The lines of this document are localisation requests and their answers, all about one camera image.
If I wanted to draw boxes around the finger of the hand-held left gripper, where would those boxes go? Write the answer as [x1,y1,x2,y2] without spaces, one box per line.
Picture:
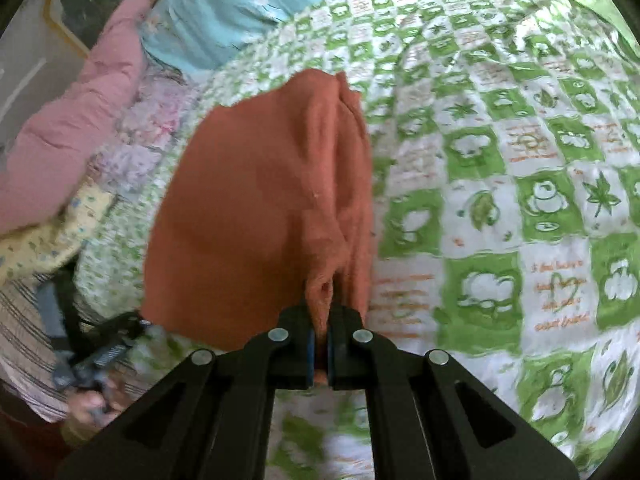
[95,311,152,356]

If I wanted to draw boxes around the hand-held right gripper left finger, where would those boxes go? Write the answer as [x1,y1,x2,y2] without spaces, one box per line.
[55,304,317,480]

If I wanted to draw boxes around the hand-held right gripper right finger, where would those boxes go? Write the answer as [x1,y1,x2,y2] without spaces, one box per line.
[326,304,582,480]

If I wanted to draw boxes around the orange knit sweater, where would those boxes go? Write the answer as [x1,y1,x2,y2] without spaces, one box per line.
[140,67,377,382]

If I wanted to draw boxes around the person's left hand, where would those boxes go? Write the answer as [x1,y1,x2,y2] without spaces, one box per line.
[64,385,127,442]

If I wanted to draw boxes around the striped cloth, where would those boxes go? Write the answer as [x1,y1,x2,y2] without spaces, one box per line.
[0,270,151,423]

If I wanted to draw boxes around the yellow printed cloth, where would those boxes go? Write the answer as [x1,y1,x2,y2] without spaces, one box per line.
[0,180,117,287]

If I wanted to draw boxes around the pink quilt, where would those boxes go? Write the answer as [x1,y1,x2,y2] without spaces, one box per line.
[0,0,157,234]

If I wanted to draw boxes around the pastel floral quilt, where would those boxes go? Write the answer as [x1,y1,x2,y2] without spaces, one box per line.
[90,67,217,197]

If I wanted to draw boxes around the green checked bedsheet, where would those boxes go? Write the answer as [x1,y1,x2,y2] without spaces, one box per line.
[75,0,640,480]

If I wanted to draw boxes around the teal floral quilt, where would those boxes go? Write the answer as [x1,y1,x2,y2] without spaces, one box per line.
[144,0,426,72]

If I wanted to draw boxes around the framed picture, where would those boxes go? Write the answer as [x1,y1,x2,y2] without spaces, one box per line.
[42,0,192,57]

